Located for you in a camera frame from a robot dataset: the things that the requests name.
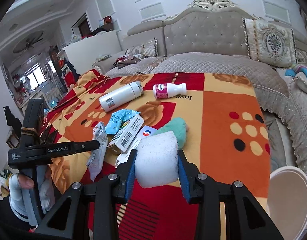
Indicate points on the blue snack packet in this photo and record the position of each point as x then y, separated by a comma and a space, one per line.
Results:
117, 118

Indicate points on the pile of clothes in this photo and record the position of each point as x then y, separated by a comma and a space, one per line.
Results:
126, 60

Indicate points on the white foam block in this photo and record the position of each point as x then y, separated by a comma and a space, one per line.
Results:
157, 161

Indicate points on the orange red patterned blanket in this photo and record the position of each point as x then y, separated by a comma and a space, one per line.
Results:
227, 140

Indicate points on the white card with logo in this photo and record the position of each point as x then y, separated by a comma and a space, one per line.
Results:
146, 131

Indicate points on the embroidered beige cushion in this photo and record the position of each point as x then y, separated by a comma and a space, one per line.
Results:
270, 43

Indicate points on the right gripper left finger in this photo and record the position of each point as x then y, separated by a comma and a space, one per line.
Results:
68, 219

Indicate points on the gloved left hand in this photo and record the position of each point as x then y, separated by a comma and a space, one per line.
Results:
20, 184

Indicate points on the teal plush toy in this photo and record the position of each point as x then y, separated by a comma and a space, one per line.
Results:
179, 127

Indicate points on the small pink label bottle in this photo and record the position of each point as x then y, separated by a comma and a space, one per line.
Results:
169, 90

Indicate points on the pink plastic trash bin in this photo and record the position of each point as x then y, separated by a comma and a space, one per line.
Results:
287, 201

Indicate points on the orange white snack packet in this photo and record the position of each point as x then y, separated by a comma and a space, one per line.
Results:
96, 158

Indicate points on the rainbow logo medicine box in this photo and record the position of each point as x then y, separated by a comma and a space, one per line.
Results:
126, 134

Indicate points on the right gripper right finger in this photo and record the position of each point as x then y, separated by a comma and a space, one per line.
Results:
245, 217

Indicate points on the white thermos bottle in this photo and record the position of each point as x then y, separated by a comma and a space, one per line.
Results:
121, 96

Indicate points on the colourful blue striped cloth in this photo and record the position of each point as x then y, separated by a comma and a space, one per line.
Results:
299, 74

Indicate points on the beige tufted sofa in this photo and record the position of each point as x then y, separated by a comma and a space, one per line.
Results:
209, 37

